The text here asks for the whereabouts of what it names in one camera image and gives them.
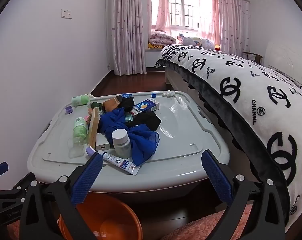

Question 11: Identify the white pill bottle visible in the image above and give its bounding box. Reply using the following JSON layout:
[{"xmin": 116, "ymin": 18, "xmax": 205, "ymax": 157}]
[{"xmin": 111, "ymin": 129, "xmax": 132, "ymax": 159}]

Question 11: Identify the pink sheer curtain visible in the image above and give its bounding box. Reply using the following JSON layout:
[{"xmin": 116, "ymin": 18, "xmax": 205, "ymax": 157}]
[{"xmin": 148, "ymin": 0, "xmax": 220, "ymax": 40}]

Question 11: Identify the dotted pink curtain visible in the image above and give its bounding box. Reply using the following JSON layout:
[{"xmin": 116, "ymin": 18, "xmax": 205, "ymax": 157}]
[
  {"xmin": 216, "ymin": 0, "xmax": 251, "ymax": 55},
  {"xmin": 110, "ymin": 0, "xmax": 147, "ymax": 76}
]

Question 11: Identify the white framed window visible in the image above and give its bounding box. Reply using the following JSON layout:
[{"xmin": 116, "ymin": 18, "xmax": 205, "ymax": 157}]
[{"xmin": 167, "ymin": 0, "xmax": 204, "ymax": 28}]

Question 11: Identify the grey plastic storage box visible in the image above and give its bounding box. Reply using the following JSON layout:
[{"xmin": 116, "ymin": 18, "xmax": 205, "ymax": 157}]
[{"xmin": 27, "ymin": 90, "xmax": 230, "ymax": 198}]

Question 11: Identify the orange plastic basin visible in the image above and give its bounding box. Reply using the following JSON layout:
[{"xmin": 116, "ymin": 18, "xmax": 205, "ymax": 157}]
[{"xmin": 57, "ymin": 192, "xmax": 144, "ymax": 240}]

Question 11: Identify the large black sock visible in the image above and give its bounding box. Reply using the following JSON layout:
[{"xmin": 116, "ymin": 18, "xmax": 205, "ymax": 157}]
[{"xmin": 129, "ymin": 112, "xmax": 162, "ymax": 132}]

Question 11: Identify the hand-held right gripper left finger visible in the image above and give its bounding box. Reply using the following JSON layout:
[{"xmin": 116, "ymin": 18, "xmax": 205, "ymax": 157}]
[{"xmin": 19, "ymin": 152, "xmax": 104, "ymax": 240}]

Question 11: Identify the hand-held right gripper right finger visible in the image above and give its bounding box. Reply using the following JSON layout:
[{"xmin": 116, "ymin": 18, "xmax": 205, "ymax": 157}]
[{"xmin": 201, "ymin": 149, "xmax": 291, "ymax": 240}]

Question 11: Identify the white power bank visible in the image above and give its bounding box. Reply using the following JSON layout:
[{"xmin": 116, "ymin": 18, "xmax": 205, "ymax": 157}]
[{"xmin": 95, "ymin": 133, "xmax": 114, "ymax": 152}]

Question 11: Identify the small black sock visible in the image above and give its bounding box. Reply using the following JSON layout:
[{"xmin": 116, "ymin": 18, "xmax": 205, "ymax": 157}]
[{"xmin": 119, "ymin": 96, "xmax": 135, "ymax": 113}]

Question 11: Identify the clear plastic film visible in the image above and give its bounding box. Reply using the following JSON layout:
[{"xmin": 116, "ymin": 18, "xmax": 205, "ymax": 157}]
[{"xmin": 175, "ymin": 96, "xmax": 189, "ymax": 109}]

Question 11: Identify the white toothpaste tube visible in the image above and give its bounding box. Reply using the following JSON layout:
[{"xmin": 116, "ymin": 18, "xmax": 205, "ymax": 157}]
[{"xmin": 86, "ymin": 147, "xmax": 140, "ymax": 175}]

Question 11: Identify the pile of soft bedding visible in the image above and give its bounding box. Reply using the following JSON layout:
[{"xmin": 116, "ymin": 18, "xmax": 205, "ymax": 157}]
[{"xmin": 177, "ymin": 33, "xmax": 216, "ymax": 50}]

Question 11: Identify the blue cardboard box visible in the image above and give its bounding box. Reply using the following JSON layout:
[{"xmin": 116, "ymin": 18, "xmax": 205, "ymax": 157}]
[{"xmin": 132, "ymin": 99, "xmax": 160, "ymax": 115}]

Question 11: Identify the wooden box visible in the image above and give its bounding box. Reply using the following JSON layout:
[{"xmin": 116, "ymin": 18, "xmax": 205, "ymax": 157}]
[{"xmin": 87, "ymin": 107, "xmax": 100, "ymax": 150}]

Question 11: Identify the green bottle with white label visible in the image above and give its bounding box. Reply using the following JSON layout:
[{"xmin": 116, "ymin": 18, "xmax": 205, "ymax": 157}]
[{"xmin": 71, "ymin": 94, "xmax": 90, "ymax": 107}]

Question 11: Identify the folded pink quilt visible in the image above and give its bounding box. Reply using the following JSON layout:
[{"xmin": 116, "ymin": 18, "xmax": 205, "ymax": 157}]
[{"xmin": 150, "ymin": 29, "xmax": 177, "ymax": 47}]

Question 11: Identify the white headboard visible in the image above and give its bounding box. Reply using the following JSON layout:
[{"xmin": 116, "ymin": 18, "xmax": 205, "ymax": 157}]
[{"xmin": 265, "ymin": 41, "xmax": 302, "ymax": 75}]

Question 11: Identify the light green plastic bottle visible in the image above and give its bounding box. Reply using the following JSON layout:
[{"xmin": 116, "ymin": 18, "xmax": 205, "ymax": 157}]
[{"xmin": 73, "ymin": 117, "xmax": 89, "ymax": 145}]

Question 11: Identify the wooden chair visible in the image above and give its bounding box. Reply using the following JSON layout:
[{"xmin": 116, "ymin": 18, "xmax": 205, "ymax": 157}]
[{"xmin": 242, "ymin": 51, "xmax": 263, "ymax": 65}]

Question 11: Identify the orange sock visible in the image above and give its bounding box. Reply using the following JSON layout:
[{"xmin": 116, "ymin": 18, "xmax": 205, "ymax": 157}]
[{"xmin": 102, "ymin": 95, "xmax": 122, "ymax": 112}]

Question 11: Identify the blue scarf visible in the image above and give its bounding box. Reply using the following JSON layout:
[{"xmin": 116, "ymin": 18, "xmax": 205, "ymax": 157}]
[{"xmin": 98, "ymin": 107, "xmax": 160, "ymax": 167}]

